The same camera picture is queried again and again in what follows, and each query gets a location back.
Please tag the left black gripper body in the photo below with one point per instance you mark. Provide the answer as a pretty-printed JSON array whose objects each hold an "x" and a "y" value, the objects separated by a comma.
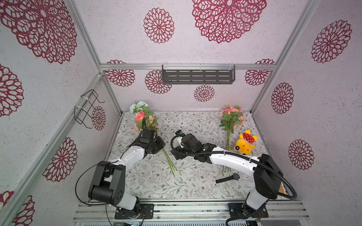
[{"x": 157, "y": 145}]

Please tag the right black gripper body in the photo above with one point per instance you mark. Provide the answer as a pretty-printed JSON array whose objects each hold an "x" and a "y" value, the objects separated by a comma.
[{"x": 179, "y": 152}]

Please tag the pink rose bouquet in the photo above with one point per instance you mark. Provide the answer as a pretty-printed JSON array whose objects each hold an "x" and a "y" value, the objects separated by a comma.
[
  {"x": 231, "y": 117},
  {"x": 144, "y": 117}
]

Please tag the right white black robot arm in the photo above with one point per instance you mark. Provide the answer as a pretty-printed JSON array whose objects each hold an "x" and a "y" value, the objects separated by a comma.
[{"x": 268, "y": 178}]

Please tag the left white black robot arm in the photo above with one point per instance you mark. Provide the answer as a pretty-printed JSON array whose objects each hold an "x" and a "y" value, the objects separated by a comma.
[{"x": 108, "y": 182}]

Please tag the floral patterned table mat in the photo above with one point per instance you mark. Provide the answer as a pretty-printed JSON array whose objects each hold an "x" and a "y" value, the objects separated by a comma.
[{"x": 160, "y": 176}]

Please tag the yellow plush toy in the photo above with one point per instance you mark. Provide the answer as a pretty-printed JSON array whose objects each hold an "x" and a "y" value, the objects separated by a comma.
[{"x": 246, "y": 143}]

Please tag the black wristwatch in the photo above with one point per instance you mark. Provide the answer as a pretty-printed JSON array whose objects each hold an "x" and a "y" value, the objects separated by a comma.
[{"x": 234, "y": 176}]

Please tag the wooden tray white rim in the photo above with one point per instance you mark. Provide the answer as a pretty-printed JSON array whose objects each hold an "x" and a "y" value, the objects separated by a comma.
[{"x": 282, "y": 189}]

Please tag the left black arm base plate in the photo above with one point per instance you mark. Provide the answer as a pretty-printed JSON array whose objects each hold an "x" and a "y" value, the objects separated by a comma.
[{"x": 147, "y": 210}]

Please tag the dark grey wall shelf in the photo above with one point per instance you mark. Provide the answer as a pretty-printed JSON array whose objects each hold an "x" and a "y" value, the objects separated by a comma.
[{"x": 197, "y": 77}]

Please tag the black wire wall rack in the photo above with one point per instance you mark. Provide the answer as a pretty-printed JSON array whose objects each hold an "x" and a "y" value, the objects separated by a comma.
[{"x": 82, "y": 112}]

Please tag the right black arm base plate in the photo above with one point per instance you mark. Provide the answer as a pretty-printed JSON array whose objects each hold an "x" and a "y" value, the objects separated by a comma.
[{"x": 243, "y": 211}]

